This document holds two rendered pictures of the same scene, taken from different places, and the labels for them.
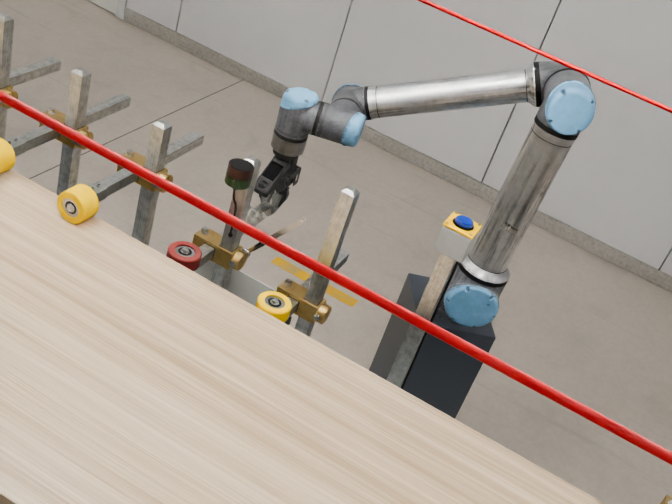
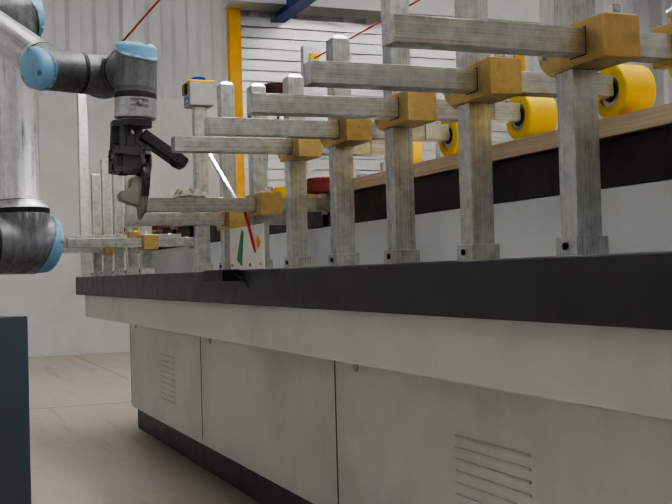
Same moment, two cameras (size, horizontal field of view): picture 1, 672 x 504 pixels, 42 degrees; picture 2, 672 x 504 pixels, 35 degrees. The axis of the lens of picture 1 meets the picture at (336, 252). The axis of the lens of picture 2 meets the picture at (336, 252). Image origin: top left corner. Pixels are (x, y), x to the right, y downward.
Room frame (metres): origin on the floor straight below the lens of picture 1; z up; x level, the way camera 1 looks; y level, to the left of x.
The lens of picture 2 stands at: (3.14, 2.28, 0.69)
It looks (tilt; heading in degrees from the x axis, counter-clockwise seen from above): 1 degrees up; 232
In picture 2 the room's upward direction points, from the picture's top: 2 degrees counter-clockwise
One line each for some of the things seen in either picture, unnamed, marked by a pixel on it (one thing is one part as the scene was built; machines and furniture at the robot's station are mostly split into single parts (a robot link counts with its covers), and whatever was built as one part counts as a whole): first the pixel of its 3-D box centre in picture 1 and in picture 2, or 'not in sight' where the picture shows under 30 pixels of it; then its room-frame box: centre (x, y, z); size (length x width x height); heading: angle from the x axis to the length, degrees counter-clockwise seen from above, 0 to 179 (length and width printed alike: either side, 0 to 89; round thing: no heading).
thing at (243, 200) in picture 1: (230, 240); (258, 188); (1.78, 0.25, 0.89); 0.03 x 0.03 x 0.48; 74
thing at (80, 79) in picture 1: (71, 153); (341, 164); (1.92, 0.73, 0.89); 0.03 x 0.03 x 0.48; 74
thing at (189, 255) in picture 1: (181, 268); (324, 200); (1.65, 0.33, 0.85); 0.08 x 0.08 x 0.11
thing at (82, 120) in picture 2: not in sight; (92, 166); (1.03, -2.20, 1.20); 0.11 x 0.09 x 1.00; 164
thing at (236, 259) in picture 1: (219, 250); (263, 205); (1.78, 0.28, 0.85); 0.13 x 0.06 x 0.05; 74
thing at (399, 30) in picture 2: not in sight; (534, 40); (2.22, 1.47, 0.95); 0.36 x 0.03 x 0.03; 164
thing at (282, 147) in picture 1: (287, 141); (135, 110); (2.06, 0.22, 1.05); 0.10 x 0.09 x 0.05; 73
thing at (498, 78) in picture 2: not in sight; (481, 84); (2.06, 1.24, 0.95); 0.13 x 0.06 x 0.05; 74
